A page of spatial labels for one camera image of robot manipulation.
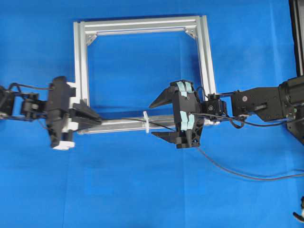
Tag black clip at edge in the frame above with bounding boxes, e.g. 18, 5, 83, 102
292, 196, 304, 223

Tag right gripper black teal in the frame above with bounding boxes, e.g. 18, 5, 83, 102
149, 80, 204, 149

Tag white zip tie loop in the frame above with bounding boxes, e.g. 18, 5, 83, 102
143, 111, 150, 133

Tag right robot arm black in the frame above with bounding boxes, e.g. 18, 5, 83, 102
149, 77, 304, 149

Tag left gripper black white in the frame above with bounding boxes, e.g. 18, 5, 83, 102
45, 76, 102, 150

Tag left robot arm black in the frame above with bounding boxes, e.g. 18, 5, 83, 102
0, 76, 102, 150

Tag aluminium extrusion frame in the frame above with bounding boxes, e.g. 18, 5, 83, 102
73, 16, 216, 134

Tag black wire with plug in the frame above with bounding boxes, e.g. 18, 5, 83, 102
121, 113, 304, 181

